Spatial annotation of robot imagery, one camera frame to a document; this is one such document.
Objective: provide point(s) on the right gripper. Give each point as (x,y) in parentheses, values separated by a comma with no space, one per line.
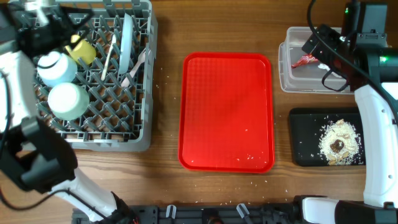
(319,52)

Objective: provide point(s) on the grey dishwasher rack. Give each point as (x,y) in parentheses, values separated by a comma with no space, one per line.
(117,118)

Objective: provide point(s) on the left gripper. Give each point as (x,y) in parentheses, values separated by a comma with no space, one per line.
(72,24)

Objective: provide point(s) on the white plastic fork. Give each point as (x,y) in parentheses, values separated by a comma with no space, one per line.
(140,61)

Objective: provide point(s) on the light blue plate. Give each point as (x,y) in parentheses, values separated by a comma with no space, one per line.
(126,44)

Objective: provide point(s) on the red plastic tray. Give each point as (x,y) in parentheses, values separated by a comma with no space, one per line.
(226,113)

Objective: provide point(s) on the white rice pile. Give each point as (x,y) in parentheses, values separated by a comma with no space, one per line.
(351,154)

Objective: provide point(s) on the light blue bowl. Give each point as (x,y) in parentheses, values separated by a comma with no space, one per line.
(55,68)

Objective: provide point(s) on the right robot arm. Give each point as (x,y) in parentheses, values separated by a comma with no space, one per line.
(359,53)

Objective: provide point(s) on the green plastic bowl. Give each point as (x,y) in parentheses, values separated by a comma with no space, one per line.
(68,101)

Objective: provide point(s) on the clear plastic bin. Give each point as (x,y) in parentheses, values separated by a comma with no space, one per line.
(305,78)

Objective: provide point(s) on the white plastic spoon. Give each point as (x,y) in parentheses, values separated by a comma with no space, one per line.
(111,47)

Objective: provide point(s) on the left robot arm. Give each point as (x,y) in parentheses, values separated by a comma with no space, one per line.
(33,155)

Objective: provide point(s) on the yellow plastic cup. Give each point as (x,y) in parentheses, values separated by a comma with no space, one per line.
(83,50)

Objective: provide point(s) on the red snack wrapper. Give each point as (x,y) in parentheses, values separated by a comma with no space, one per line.
(304,60)

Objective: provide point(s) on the black tray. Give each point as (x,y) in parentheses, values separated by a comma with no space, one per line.
(307,126)

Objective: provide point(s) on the brown food scrap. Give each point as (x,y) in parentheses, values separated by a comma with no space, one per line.
(337,146)

